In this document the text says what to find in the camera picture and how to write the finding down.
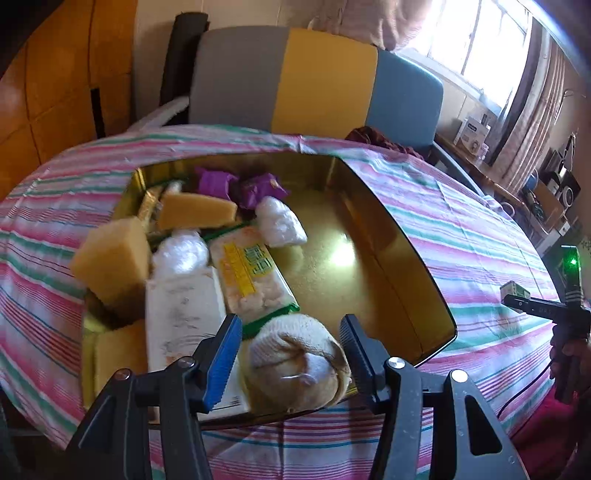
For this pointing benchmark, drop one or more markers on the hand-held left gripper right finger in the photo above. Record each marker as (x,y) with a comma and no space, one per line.
(362,364)

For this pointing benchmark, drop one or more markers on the gold metal tin box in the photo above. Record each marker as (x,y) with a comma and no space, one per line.
(332,240)

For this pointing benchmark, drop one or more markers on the yellow sponge wedge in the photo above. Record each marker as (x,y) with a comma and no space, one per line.
(194,210)

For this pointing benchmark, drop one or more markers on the rice cracker packet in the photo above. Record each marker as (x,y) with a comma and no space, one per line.
(249,277)

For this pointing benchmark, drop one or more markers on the grey yellow blue chair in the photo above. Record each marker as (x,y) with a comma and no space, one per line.
(235,78)

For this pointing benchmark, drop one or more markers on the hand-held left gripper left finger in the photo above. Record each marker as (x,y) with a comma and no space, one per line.
(226,364)

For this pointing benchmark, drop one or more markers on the dark red cloth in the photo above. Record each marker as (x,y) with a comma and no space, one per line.
(374,136)

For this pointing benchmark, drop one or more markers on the white plastic ball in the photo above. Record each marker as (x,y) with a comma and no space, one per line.
(178,254)
(279,221)

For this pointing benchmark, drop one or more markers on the large yellow sponge cube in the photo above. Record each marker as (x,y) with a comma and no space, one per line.
(111,258)

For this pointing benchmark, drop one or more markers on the yellow sponge block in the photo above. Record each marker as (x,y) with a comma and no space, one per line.
(120,350)

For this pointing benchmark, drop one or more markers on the black rolled mat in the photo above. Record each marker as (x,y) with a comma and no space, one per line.
(178,60)

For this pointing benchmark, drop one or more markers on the green white small box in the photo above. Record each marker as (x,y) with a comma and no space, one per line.
(515,290)

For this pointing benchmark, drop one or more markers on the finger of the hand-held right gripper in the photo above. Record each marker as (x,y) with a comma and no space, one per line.
(531,306)

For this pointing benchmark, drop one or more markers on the person's dark red garment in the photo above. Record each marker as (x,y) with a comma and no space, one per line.
(554,429)

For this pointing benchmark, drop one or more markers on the bright window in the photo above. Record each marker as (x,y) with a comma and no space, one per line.
(471,46)

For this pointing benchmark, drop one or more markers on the striped tablecloth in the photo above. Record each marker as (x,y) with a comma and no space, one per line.
(461,258)

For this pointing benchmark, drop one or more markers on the person's right hand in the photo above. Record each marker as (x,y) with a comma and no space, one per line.
(561,354)

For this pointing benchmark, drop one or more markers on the white carton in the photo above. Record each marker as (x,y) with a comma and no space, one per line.
(471,134)

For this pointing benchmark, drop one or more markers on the wooden wardrobe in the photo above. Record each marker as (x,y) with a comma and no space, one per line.
(55,92)

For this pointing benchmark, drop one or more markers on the black radio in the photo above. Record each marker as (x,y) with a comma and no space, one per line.
(565,187)

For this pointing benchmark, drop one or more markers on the pink patterned curtain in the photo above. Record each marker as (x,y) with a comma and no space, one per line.
(369,23)

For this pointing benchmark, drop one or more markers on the gold snack bar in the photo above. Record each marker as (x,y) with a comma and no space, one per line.
(148,203)

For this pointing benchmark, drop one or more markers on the white sock ball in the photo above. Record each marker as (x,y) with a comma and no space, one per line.
(295,355)

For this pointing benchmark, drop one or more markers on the striped brown curtain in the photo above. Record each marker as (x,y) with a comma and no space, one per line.
(535,115)

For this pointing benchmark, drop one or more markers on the wooden side desk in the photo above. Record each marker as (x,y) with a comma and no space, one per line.
(494,173)

